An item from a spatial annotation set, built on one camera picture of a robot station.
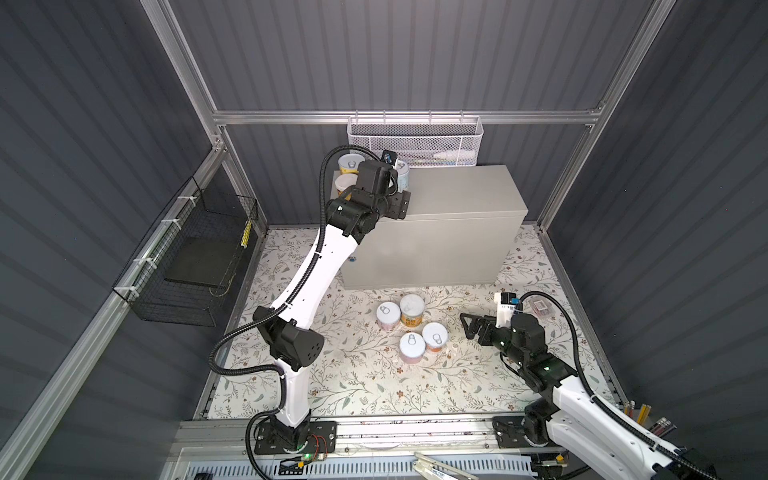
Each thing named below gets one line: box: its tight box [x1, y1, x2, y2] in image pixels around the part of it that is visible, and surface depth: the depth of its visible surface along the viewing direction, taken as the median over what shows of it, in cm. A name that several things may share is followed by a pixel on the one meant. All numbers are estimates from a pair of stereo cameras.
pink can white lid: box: [376, 301, 401, 331], surface depth 92 cm
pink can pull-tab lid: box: [399, 332, 426, 365], surface depth 86 cm
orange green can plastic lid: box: [399, 294, 425, 328], surface depth 91 cm
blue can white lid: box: [396, 159, 411, 193], surface depth 81 cm
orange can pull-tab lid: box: [422, 322, 448, 353], surface depth 86 cm
